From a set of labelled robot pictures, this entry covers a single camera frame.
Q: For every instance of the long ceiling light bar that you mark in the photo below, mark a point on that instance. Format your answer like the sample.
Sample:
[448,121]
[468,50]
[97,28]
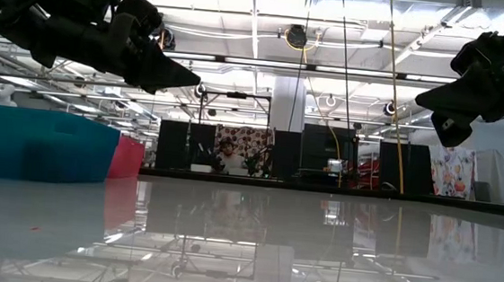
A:
[285,64]

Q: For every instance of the white building column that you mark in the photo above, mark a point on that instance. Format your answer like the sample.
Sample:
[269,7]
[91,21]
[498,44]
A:
[284,103]

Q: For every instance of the white floral cloth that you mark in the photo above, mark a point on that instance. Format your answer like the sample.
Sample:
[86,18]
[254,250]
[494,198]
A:
[452,170]

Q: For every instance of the brown patterned cloth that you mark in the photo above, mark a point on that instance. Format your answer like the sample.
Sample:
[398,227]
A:
[259,137]

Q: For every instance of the black overhead frame rig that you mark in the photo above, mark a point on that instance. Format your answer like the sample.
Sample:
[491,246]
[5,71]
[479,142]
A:
[236,95]

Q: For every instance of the black partition panel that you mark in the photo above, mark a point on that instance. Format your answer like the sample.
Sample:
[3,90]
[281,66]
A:
[287,153]
[171,143]
[202,139]
[414,165]

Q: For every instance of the large black cabinet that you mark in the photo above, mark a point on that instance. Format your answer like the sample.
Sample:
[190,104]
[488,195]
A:
[319,151]

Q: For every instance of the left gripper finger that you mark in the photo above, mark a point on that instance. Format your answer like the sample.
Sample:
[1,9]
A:
[158,68]
[148,87]

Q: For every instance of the person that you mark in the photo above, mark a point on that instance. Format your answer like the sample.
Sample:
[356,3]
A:
[231,158]

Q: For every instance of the pink basket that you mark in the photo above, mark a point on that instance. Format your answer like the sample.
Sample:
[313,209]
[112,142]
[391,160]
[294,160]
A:
[126,158]

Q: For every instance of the teal basket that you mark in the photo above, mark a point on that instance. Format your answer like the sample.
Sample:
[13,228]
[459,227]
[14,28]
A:
[31,141]

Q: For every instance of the white rounded object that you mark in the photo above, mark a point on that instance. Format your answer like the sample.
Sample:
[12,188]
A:
[2,94]

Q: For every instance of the red machine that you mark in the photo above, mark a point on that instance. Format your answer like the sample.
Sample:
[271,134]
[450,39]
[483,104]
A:
[369,168]

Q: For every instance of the pale grey cloth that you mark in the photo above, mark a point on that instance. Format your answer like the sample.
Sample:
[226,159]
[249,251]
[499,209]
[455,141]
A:
[497,174]

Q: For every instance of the small lit screen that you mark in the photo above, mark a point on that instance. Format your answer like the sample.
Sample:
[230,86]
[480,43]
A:
[335,165]

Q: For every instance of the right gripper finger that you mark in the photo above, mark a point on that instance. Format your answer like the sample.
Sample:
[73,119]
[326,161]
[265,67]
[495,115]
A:
[453,130]
[453,99]

